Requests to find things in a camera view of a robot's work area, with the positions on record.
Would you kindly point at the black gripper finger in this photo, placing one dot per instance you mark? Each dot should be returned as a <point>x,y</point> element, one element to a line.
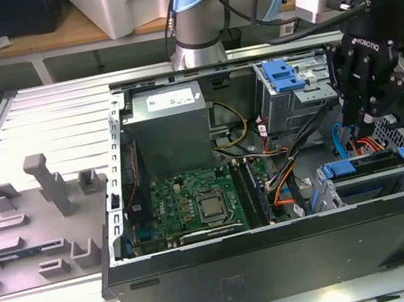
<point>398,85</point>
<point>348,82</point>

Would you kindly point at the hard disk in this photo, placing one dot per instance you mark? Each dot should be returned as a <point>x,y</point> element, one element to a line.
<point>340,168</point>

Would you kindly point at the metal disk bay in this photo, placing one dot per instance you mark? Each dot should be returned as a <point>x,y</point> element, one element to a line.
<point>371,178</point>

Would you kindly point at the blue drive latch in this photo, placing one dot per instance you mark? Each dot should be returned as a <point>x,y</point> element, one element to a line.
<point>282,76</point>

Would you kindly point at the metal drive cage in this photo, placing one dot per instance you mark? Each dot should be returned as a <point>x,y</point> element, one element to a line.
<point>284,109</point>

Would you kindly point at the white labelled tag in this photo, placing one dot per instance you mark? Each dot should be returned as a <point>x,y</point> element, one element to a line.
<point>289,28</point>

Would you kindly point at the black mesh bin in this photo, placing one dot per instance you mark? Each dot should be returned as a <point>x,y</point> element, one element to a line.
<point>233,38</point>

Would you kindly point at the RAM stick in slot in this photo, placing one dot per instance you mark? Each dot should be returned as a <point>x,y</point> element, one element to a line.
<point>259,191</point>

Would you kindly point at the black RAM slot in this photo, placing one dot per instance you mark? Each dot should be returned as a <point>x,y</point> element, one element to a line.
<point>244,196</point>

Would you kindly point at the silver CPU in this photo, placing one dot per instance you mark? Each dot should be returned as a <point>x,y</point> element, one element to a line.
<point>212,207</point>

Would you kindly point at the grey power supply unit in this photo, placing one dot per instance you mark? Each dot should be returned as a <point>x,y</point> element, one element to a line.
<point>168,137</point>

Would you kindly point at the black PC case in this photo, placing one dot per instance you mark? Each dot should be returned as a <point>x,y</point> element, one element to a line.
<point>285,265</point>

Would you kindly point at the black graphics card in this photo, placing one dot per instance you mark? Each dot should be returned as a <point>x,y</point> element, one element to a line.
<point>212,233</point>

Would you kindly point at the green motherboard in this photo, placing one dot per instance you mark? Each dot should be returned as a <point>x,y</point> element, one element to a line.
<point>174,204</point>

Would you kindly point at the white foam box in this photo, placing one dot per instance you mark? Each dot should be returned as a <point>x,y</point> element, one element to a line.
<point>121,5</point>

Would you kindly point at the wooden desk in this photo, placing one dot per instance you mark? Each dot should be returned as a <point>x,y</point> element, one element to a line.
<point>59,31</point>

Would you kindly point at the grey parts rack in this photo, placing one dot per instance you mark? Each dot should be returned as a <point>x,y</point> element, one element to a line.
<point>44,233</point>

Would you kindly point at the RAM stick on rack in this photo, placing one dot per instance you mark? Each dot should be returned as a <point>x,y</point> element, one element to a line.
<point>17,255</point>

